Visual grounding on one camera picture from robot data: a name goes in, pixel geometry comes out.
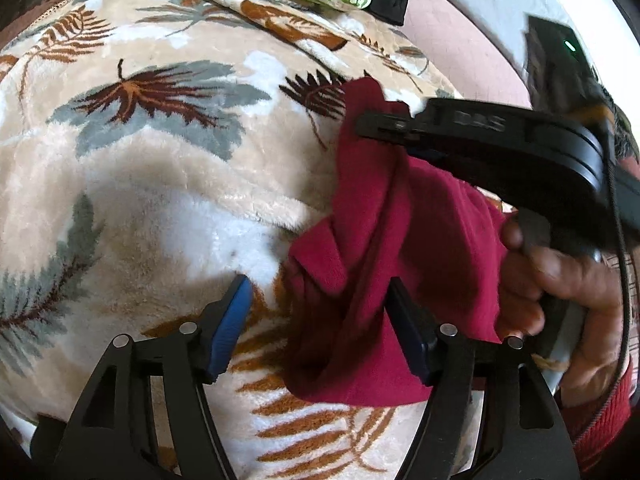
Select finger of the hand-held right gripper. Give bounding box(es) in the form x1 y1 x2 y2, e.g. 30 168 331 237
355 97 526 182

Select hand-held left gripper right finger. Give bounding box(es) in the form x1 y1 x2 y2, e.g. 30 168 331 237
387 277 581 480

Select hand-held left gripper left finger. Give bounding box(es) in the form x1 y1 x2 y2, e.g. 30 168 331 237
52 274 252 480

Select red sweater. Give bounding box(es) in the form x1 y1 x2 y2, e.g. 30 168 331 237
282 77 511 406

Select person's right forearm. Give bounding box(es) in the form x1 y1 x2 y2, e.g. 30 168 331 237
557 360 640 463

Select person's right hand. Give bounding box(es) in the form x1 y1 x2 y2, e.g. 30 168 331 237
494 219 627 402

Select pink quilted cushion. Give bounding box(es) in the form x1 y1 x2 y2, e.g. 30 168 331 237
400 0 533 111

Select leaf print blanket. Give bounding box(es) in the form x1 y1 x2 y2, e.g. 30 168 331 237
0 0 506 480

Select black cable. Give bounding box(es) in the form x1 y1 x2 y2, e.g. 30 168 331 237
570 100 633 451

